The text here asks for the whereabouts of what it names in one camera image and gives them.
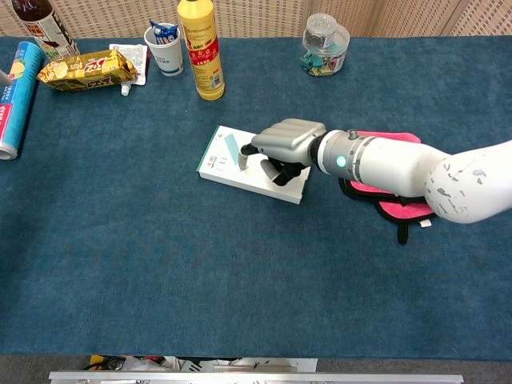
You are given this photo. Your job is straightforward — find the yellow plastic bottle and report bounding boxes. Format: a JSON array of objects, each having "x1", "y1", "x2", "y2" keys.
[{"x1": 177, "y1": 0, "x2": 226, "y2": 102}]

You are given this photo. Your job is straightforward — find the white paper cup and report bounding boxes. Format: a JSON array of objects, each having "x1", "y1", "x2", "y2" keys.
[{"x1": 143, "y1": 22, "x2": 185, "y2": 77}]

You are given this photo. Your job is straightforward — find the aluminium profile rail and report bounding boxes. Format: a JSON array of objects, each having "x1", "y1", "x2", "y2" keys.
[{"x1": 48, "y1": 370, "x2": 465, "y2": 384}]

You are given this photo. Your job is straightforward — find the woven rattan screen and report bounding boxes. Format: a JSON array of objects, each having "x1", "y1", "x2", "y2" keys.
[{"x1": 0, "y1": 0, "x2": 512, "y2": 39}]

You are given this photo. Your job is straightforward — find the gold biscuit package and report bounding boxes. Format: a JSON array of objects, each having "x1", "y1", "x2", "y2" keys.
[{"x1": 38, "y1": 50, "x2": 139, "y2": 93}]

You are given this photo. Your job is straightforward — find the pink black-edged microfibre cloth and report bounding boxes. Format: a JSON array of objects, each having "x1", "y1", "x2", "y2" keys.
[{"x1": 338, "y1": 130, "x2": 437, "y2": 246}]

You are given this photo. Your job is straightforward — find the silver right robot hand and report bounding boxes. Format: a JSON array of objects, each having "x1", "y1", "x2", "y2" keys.
[{"x1": 238, "y1": 118, "x2": 327, "y2": 188}]

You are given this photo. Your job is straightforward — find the white spout pouch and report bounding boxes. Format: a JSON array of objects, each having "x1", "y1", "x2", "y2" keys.
[{"x1": 108, "y1": 42, "x2": 149, "y2": 97}]

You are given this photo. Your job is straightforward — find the white cardboard box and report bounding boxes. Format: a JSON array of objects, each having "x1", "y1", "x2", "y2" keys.
[{"x1": 196, "y1": 125, "x2": 312, "y2": 205}]

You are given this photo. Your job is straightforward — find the dark labelled drink bottle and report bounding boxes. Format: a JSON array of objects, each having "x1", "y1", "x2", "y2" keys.
[{"x1": 11, "y1": 0, "x2": 81, "y2": 59}]

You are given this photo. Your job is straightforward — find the blue felt table mat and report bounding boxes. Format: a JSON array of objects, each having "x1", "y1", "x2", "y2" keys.
[{"x1": 0, "y1": 35, "x2": 512, "y2": 361}]

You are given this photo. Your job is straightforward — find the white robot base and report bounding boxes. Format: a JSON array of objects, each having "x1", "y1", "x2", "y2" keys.
[{"x1": 123, "y1": 354, "x2": 319, "y2": 373}]

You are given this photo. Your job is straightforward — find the blue snack packet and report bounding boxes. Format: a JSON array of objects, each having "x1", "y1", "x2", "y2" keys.
[{"x1": 149, "y1": 18, "x2": 179, "y2": 46}]

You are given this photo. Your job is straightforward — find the clear jar of binder clips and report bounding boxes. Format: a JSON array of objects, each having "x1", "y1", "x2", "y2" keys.
[{"x1": 300, "y1": 13, "x2": 351, "y2": 78}]

